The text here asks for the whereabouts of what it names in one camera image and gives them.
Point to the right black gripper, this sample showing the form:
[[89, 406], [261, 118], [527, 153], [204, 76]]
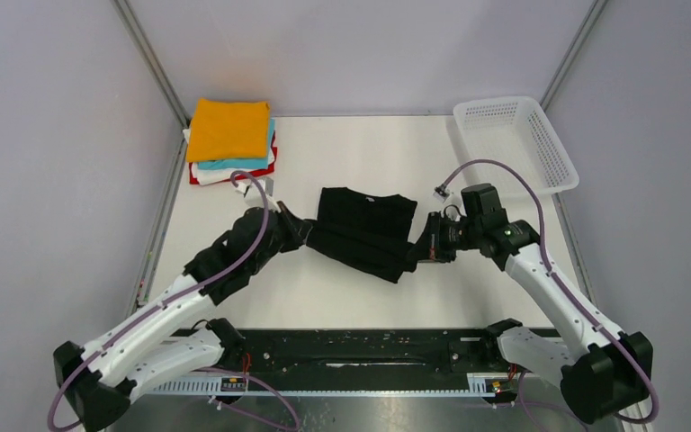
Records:
[[431, 237]]

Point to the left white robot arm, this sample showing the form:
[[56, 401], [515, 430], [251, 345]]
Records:
[[103, 377]]

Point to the teal folded t-shirt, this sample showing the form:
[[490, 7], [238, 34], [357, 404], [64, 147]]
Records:
[[244, 161]]

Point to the white plastic basket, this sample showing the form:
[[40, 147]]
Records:
[[515, 131]]

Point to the wrist white camera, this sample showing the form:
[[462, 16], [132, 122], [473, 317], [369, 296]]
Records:
[[254, 196], [445, 195]]

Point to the white folded t-shirt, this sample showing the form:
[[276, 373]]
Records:
[[200, 176]]

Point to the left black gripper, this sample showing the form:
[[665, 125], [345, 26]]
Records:
[[289, 227]]

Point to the white slotted cable duct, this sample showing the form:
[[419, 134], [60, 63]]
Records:
[[205, 385]]

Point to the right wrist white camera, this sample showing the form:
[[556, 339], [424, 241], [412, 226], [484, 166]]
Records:
[[445, 195]]

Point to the orange folded t-shirt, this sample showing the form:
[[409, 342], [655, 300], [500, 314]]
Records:
[[228, 130]]

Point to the left aluminium frame post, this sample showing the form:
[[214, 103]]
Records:
[[140, 39]]

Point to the black t-shirt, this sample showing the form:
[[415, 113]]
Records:
[[365, 232]]

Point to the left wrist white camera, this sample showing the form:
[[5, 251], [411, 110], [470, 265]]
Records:
[[254, 196]]

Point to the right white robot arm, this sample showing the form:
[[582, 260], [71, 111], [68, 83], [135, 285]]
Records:
[[599, 368]]

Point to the right aluminium frame post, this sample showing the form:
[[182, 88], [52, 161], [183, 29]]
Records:
[[589, 22]]

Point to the aluminium frame post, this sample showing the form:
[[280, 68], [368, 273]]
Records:
[[589, 22], [140, 39]]

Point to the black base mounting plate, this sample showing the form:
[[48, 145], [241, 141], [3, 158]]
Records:
[[366, 359]]

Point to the red folded t-shirt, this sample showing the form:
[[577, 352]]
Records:
[[250, 174]]

